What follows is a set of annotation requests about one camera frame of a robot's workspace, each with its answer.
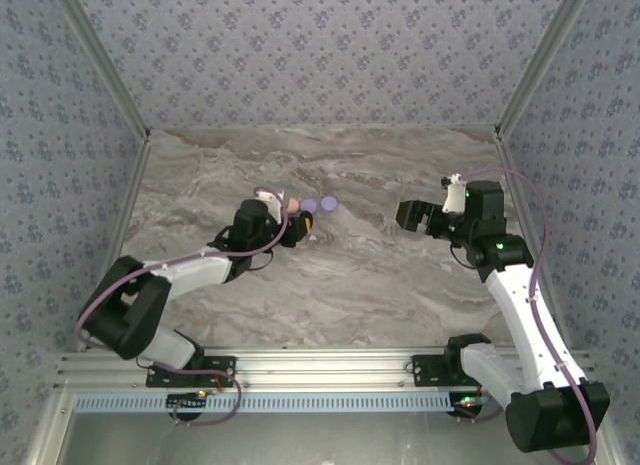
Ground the small black electronics board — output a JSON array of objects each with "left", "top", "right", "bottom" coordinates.
[
  {"left": 452, "top": 393, "right": 489, "bottom": 416},
  {"left": 167, "top": 390, "right": 210, "bottom": 411}
]

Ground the aluminium table side rail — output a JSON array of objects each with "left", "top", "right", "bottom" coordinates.
[
  {"left": 115, "top": 134, "right": 152, "bottom": 260},
  {"left": 496, "top": 134, "right": 574, "bottom": 349}
]

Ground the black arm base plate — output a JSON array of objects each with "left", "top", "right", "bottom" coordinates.
[
  {"left": 145, "top": 354, "right": 238, "bottom": 389},
  {"left": 411, "top": 354, "right": 503, "bottom": 388}
]

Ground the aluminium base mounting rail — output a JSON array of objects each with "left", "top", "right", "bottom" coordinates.
[{"left": 57, "top": 347, "right": 599, "bottom": 391}]

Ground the aluminium frame post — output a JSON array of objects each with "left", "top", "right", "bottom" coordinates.
[
  {"left": 494, "top": 0, "right": 599, "bottom": 141},
  {"left": 48, "top": 0, "right": 152, "bottom": 141}
]

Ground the light blue slotted cable duct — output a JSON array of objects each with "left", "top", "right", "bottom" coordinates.
[{"left": 74, "top": 390, "right": 484, "bottom": 415}]

